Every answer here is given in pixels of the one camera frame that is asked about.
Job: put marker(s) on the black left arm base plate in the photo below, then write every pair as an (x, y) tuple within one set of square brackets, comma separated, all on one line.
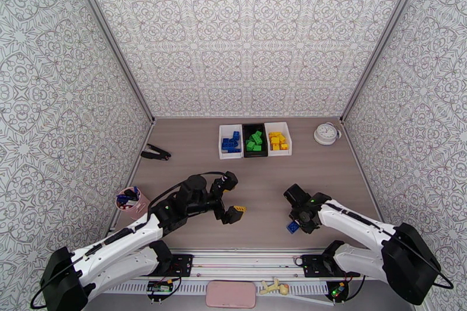
[(184, 264)]

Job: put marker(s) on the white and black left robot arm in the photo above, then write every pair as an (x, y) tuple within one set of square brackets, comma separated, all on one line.
[(116, 244)]

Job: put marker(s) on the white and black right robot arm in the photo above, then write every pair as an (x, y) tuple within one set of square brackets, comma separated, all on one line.
[(350, 218)]

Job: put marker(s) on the blue marker pen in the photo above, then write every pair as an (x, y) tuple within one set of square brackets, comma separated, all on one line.
[(135, 190)]

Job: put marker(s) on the black marker pen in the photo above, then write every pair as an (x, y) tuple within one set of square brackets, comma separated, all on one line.
[(127, 197)]

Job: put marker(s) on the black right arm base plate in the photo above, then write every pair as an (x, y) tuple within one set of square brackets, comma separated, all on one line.
[(313, 266)]

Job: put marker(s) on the pink rectangular pad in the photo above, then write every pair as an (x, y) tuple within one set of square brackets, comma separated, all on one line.
[(230, 294)]

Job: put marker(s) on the white round alarm clock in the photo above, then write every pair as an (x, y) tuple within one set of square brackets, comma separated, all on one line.
[(326, 134)]

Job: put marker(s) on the small wooden toy figure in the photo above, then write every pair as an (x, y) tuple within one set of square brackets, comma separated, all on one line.
[(273, 286)]

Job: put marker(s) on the small blue lego brick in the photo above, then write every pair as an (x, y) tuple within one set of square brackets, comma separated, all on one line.
[(236, 135)]

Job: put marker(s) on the aluminium frame post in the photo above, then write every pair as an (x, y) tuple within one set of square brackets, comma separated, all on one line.
[(382, 38), (110, 38)]

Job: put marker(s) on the black plastic bin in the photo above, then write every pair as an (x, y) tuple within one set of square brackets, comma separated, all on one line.
[(255, 154)]

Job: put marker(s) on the long blue lego brick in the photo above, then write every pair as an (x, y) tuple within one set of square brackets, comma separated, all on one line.
[(292, 227)]

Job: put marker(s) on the aluminium mounting rail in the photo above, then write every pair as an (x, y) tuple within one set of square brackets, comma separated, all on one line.
[(248, 260)]

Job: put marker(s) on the small yellow lego brick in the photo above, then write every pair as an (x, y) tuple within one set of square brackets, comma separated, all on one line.
[(274, 142)]

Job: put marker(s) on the small green circuit board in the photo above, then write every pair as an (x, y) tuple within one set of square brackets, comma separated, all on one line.
[(337, 290), (160, 287)]

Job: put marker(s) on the white plastic bin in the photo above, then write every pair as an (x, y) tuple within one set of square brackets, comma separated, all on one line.
[(223, 155), (287, 152)]

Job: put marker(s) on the pink pen cup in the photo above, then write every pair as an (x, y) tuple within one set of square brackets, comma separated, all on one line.
[(140, 209)]

